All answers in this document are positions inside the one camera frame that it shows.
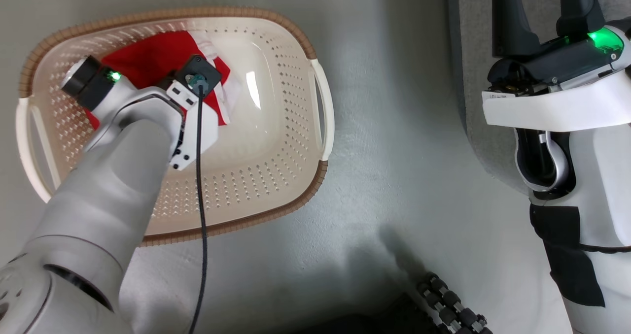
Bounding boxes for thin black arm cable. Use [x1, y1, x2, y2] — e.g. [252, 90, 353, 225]
[187, 84, 210, 334]

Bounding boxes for black roller base wheel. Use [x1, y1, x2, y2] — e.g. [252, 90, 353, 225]
[417, 272, 494, 334]

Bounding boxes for grey fabric sofa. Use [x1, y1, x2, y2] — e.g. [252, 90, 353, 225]
[446, 0, 631, 197]

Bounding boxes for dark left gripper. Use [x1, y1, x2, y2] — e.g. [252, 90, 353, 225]
[60, 55, 135, 129]

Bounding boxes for beige perforated laundry basket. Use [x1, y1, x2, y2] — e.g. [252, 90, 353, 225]
[15, 6, 336, 248]

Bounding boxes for red and white garment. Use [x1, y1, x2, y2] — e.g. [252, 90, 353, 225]
[84, 30, 243, 131]

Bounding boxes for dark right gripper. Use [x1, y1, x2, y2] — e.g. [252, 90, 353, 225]
[487, 0, 631, 97]

